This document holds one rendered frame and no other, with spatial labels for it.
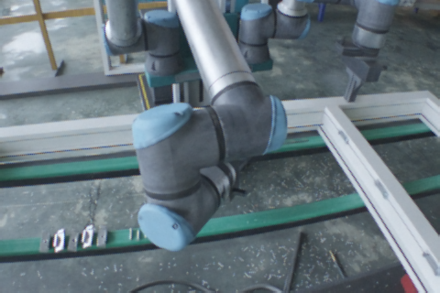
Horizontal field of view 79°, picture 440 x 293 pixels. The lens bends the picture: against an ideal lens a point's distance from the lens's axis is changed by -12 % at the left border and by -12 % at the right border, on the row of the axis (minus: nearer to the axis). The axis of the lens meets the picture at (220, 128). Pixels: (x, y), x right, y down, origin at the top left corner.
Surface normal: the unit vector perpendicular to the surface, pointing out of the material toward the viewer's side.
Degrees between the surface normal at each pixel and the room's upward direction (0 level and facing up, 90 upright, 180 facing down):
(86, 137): 90
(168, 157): 67
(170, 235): 79
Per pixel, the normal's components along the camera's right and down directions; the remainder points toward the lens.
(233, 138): 0.31, 0.14
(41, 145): 0.19, 0.62
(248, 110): 0.13, -0.53
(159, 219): -0.42, 0.40
